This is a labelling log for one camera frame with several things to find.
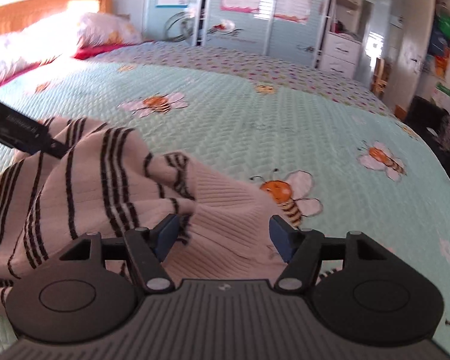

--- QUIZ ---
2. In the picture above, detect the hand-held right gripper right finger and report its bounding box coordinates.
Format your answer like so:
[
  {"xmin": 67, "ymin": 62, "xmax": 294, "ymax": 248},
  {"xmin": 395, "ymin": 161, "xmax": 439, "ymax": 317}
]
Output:
[{"xmin": 269, "ymin": 214, "xmax": 391, "ymax": 293}]

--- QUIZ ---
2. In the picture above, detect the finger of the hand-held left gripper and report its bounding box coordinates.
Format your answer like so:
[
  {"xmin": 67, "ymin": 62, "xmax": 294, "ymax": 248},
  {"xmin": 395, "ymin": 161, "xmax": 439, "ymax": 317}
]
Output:
[{"xmin": 37, "ymin": 134, "xmax": 71, "ymax": 160}]

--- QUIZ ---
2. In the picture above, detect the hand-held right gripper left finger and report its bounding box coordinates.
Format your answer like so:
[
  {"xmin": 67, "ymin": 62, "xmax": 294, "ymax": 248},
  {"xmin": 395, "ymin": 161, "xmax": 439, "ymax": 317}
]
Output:
[{"xmin": 58, "ymin": 214, "xmax": 181, "ymax": 295}]

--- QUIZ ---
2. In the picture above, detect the quilted bee print bedspread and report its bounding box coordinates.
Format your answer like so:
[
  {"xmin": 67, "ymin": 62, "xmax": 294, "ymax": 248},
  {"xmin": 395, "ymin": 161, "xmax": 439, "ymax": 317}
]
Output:
[{"xmin": 0, "ymin": 39, "xmax": 450, "ymax": 360}]

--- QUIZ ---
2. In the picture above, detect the wooden headboard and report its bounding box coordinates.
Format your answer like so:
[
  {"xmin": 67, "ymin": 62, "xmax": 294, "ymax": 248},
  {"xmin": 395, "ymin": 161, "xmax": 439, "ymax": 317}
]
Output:
[{"xmin": 0, "ymin": 0, "xmax": 113, "ymax": 40}]

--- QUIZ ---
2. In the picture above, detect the standing fan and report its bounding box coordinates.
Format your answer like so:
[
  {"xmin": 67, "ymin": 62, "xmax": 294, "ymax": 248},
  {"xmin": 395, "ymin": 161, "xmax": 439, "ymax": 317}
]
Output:
[{"xmin": 164, "ymin": 11, "xmax": 202, "ymax": 44}]

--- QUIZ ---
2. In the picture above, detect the wooden chair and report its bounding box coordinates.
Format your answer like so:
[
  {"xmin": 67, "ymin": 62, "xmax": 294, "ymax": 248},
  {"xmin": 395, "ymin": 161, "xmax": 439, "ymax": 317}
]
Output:
[{"xmin": 371, "ymin": 58, "xmax": 394, "ymax": 96}]

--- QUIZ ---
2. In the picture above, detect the black chair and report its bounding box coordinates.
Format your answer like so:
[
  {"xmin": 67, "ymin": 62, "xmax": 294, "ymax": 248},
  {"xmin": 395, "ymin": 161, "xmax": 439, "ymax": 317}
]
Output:
[{"xmin": 402, "ymin": 95, "xmax": 450, "ymax": 137}]

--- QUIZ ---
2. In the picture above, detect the white drawer cabinet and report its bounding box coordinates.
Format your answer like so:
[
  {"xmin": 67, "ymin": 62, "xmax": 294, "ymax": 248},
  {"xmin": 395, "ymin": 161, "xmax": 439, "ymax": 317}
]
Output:
[{"xmin": 319, "ymin": 32, "xmax": 362, "ymax": 79}]

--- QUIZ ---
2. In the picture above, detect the blue sliding door wardrobe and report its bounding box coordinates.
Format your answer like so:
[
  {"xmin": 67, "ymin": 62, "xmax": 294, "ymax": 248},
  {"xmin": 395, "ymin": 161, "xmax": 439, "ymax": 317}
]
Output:
[{"xmin": 144, "ymin": 0, "xmax": 336, "ymax": 69}]

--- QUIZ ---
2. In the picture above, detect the cardboard box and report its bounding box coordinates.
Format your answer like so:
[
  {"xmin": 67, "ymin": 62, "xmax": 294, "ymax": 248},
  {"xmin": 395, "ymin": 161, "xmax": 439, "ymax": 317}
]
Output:
[{"xmin": 433, "ymin": 82, "xmax": 450, "ymax": 110}]

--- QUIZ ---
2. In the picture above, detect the cream room door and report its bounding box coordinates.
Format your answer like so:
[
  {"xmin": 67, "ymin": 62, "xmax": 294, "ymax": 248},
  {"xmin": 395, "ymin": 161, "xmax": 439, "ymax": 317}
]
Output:
[{"xmin": 382, "ymin": 0, "xmax": 436, "ymax": 110}]

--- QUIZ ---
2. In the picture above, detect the shelf of colourful bags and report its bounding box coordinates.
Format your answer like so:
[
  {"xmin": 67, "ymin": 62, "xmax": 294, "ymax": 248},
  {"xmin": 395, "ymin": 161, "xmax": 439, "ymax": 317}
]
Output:
[{"xmin": 427, "ymin": 0, "xmax": 450, "ymax": 80}]

